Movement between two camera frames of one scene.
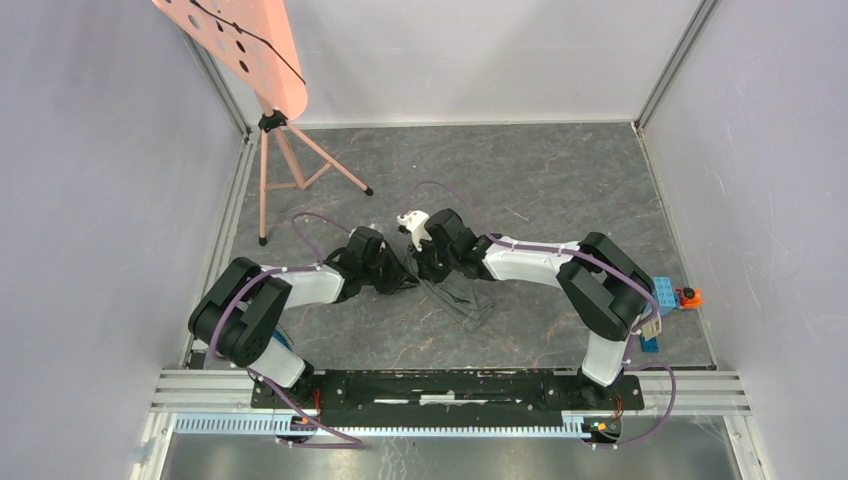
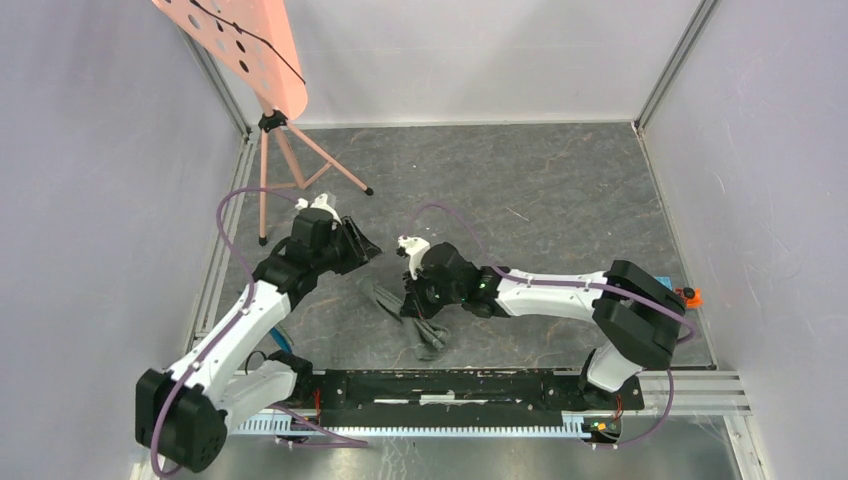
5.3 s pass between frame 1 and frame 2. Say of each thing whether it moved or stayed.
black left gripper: moved
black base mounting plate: stayed
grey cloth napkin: moved
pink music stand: stayed
